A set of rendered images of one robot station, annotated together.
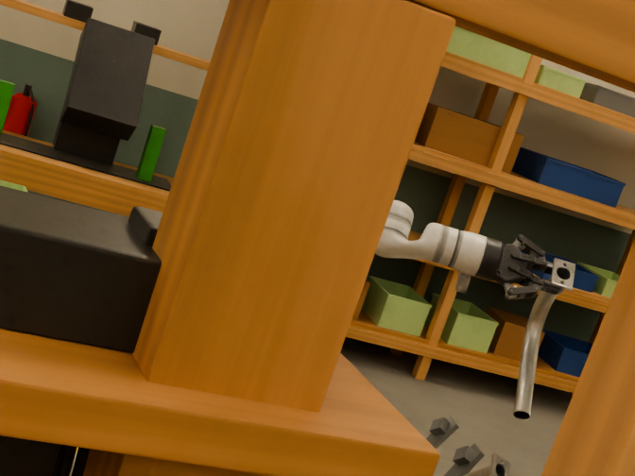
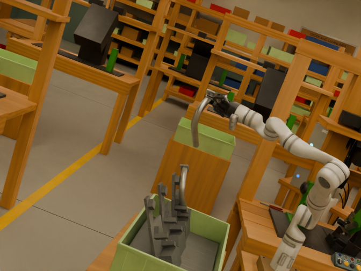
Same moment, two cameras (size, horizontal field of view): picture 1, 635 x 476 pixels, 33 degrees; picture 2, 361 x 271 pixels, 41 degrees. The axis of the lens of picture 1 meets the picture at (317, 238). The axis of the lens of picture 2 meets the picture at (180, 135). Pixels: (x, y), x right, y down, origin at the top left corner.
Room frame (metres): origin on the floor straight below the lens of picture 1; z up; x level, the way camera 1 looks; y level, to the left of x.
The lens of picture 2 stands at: (3.90, 0.32, 1.87)
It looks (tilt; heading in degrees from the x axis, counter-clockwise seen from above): 14 degrees down; 203
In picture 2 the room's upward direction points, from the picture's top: 20 degrees clockwise
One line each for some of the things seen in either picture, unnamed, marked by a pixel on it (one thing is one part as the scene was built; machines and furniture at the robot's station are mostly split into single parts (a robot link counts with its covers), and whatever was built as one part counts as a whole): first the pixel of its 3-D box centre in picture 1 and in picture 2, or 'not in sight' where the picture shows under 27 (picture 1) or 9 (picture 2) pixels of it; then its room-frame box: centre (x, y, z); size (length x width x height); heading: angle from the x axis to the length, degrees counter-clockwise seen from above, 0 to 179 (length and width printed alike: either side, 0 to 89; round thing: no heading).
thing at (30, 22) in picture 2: not in sight; (36, 34); (-4.49, -7.38, 0.22); 1.20 x 0.81 x 0.44; 22
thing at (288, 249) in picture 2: not in sight; (286, 252); (1.72, 0.12, 0.98); 0.09 x 0.09 x 0.17; 28
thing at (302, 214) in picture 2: not in sight; (301, 223); (1.72, 0.12, 1.14); 0.09 x 0.09 x 0.17; 6
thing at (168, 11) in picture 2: not in sight; (161, 32); (-6.91, -5.69, 1.11); 3.01 x 0.54 x 2.23; 109
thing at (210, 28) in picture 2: not in sight; (250, 73); (-5.44, -2.63, 1.12); 3.01 x 0.54 x 2.24; 109
